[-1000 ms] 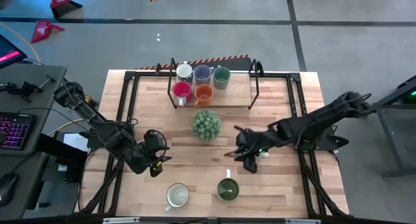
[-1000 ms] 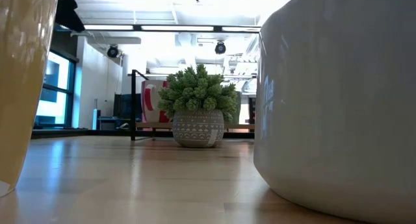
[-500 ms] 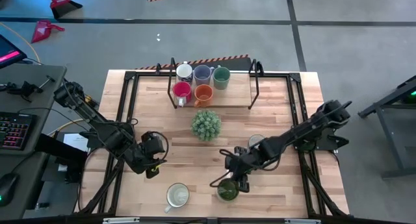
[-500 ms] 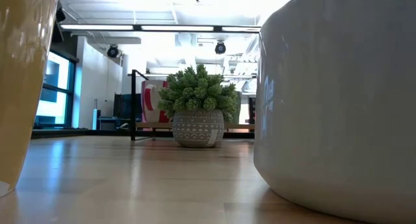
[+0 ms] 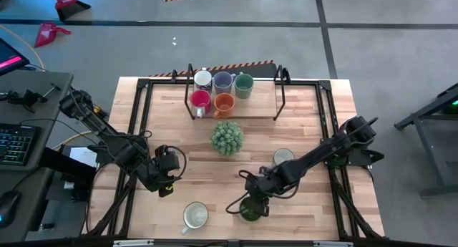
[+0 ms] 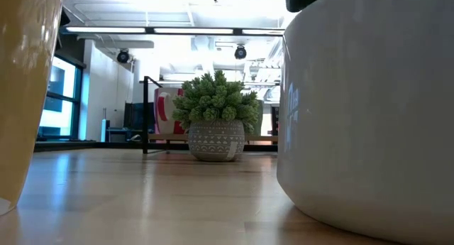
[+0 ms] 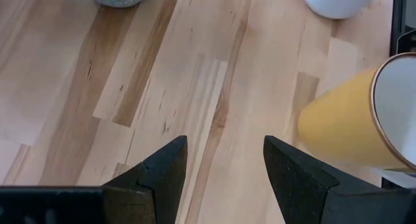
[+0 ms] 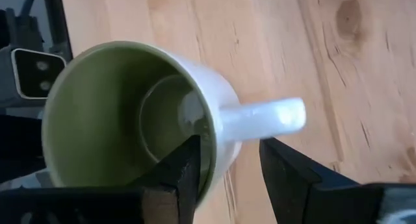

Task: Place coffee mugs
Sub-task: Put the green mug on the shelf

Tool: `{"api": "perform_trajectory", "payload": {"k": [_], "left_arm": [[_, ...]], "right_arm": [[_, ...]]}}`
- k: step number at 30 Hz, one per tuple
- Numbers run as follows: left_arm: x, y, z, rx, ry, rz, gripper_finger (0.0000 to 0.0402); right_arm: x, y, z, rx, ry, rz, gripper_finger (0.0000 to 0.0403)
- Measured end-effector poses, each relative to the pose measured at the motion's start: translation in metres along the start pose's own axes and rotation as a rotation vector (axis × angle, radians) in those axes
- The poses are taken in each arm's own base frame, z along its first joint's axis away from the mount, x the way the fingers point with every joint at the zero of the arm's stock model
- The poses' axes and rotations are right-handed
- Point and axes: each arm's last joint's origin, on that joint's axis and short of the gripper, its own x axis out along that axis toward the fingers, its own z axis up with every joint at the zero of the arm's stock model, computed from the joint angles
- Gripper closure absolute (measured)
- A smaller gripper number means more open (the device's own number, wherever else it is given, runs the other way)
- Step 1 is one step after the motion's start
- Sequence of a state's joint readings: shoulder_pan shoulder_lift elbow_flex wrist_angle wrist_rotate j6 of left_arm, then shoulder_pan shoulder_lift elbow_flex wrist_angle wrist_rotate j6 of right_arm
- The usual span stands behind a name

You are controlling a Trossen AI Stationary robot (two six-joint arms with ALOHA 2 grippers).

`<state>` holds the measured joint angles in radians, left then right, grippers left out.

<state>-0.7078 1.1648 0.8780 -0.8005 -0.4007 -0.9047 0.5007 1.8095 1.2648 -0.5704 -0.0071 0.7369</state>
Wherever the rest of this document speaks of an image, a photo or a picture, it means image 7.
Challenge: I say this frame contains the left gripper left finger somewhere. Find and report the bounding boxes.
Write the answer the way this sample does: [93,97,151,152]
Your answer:
[103,135,189,224]

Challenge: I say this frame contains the black aluminium rig frame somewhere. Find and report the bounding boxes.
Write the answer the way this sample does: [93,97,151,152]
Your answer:
[389,0,416,58]

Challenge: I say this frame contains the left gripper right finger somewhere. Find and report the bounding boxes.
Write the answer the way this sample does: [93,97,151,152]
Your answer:
[263,134,341,224]

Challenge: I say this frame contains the yellow mug white interior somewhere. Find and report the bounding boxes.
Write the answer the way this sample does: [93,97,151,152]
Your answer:
[297,52,416,171]

